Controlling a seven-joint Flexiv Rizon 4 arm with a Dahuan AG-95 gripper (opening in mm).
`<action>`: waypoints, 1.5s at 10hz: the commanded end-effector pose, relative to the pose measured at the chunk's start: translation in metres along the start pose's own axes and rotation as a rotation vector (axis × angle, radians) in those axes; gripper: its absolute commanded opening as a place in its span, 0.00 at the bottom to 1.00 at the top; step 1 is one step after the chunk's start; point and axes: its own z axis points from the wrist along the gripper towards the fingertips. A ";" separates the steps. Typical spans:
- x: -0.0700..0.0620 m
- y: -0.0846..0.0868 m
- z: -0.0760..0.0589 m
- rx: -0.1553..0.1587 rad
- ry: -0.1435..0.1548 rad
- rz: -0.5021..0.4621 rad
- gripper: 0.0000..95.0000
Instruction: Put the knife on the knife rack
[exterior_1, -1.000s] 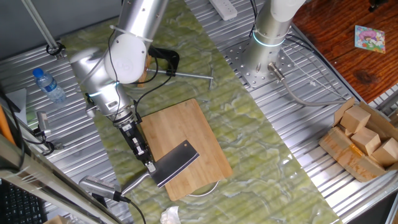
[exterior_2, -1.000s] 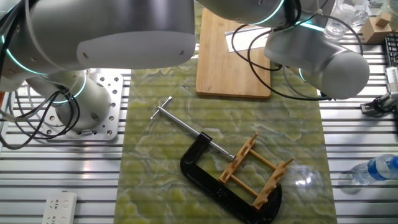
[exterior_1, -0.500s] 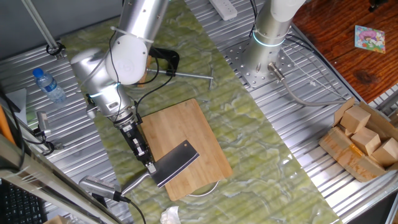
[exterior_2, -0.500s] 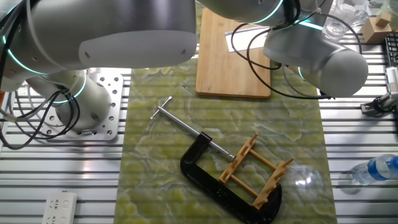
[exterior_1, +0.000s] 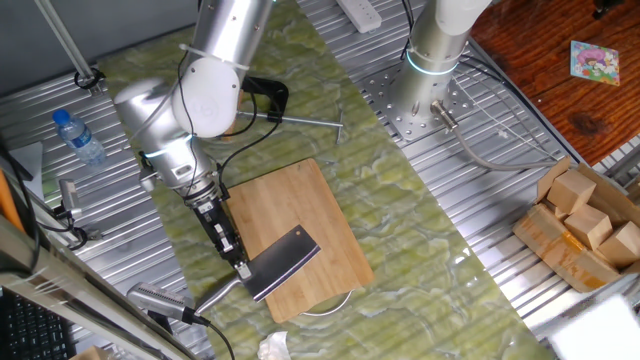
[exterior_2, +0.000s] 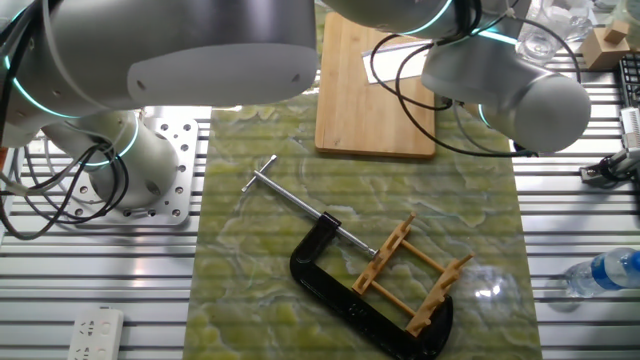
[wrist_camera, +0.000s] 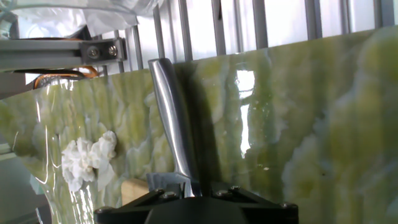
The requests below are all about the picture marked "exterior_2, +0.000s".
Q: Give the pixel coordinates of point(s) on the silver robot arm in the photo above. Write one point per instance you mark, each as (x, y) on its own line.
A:
(200, 60)

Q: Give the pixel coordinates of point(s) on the wooden knife rack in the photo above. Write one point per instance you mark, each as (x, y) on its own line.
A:
(380, 257)

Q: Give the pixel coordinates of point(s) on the bamboo cutting board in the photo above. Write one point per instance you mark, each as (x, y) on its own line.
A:
(360, 115)

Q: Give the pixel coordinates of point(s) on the black C-clamp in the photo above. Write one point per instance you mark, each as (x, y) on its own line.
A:
(320, 280)

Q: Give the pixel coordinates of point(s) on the aluminium robot mounting plate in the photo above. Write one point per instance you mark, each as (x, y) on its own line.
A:
(182, 150)

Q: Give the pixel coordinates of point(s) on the green marble pattern mat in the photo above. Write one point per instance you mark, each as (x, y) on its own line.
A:
(260, 310)

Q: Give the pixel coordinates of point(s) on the white power strip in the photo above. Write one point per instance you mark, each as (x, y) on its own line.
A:
(95, 335)

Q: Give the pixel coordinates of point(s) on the clear glass cup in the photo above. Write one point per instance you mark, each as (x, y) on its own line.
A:
(550, 30)

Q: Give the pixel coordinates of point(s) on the clear water bottle blue label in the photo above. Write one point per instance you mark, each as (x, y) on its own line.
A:
(605, 270)

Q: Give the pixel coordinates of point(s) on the grey handheld tool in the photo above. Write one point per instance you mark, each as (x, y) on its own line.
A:
(631, 127)

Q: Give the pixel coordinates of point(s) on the black keyboard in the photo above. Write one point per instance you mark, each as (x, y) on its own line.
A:
(631, 80)

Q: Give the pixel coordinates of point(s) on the small wooden block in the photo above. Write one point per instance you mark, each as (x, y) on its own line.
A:
(616, 31)

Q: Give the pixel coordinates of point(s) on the small camera on bracket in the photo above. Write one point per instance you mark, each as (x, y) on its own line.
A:
(615, 167)

